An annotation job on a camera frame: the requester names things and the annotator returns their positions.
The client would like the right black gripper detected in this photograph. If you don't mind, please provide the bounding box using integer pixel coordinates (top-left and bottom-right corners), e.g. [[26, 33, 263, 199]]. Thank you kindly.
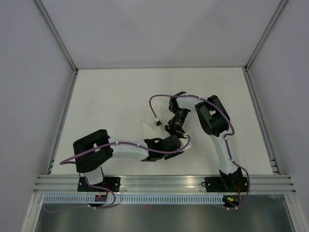
[[165, 108, 189, 140]]

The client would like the white cloth napkin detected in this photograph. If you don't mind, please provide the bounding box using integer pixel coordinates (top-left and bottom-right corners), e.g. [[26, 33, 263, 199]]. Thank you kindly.
[[141, 97, 174, 139]]

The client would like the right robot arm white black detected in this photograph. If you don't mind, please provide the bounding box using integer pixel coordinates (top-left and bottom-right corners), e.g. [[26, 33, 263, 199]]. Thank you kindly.
[[165, 91, 250, 192]]

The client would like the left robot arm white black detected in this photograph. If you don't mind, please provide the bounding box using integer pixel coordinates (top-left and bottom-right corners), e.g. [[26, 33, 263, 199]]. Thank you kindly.
[[73, 129, 191, 191]]

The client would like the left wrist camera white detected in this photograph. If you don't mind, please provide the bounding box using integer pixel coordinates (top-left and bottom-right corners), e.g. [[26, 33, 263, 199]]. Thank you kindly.
[[179, 133, 192, 151]]

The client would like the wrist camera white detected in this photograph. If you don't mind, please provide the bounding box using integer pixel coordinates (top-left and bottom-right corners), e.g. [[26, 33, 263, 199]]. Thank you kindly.
[[179, 133, 192, 151], [154, 117, 167, 127]]

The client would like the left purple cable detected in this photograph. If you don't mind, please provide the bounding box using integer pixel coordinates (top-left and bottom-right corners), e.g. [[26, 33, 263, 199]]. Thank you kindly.
[[43, 134, 193, 213]]

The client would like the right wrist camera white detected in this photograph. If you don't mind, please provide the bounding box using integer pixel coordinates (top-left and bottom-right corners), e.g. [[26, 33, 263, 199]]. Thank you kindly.
[[154, 117, 167, 127]]

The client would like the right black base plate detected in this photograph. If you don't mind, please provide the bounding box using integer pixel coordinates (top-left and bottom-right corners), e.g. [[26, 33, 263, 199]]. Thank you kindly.
[[201, 177, 249, 193]]

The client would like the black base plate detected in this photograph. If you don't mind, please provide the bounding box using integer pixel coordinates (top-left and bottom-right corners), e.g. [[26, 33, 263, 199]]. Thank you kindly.
[[201, 177, 249, 193], [77, 177, 121, 192]]

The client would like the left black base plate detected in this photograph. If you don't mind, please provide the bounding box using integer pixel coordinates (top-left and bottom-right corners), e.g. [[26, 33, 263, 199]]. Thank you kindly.
[[77, 177, 121, 192]]

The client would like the right side aluminium rail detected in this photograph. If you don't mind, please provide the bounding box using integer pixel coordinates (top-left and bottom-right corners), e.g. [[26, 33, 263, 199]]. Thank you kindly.
[[242, 67, 281, 175]]

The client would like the aluminium rail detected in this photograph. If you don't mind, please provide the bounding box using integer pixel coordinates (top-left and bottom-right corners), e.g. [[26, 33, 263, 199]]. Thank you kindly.
[[242, 67, 281, 175], [44, 69, 79, 174], [33, 174, 296, 195]]

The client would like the left side aluminium rail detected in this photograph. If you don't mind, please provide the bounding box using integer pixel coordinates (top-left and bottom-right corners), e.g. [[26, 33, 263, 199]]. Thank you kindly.
[[44, 69, 79, 174]]

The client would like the left aluminium frame post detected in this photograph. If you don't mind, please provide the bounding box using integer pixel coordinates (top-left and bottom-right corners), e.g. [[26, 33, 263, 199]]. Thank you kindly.
[[32, 0, 78, 73]]

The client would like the aluminium frame post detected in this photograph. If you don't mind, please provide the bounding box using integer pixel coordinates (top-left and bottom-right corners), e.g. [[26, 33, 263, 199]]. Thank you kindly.
[[32, 0, 78, 73], [244, 0, 289, 72]]

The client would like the aluminium front rail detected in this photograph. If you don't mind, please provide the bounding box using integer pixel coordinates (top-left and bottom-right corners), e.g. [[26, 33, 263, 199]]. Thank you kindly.
[[33, 174, 296, 195]]

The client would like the white slotted cable duct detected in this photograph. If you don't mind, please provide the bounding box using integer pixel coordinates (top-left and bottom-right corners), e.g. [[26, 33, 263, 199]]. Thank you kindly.
[[43, 194, 224, 204]]

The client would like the right aluminium frame post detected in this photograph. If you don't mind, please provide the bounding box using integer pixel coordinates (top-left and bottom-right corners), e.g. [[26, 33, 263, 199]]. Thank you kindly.
[[244, 0, 289, 72]]

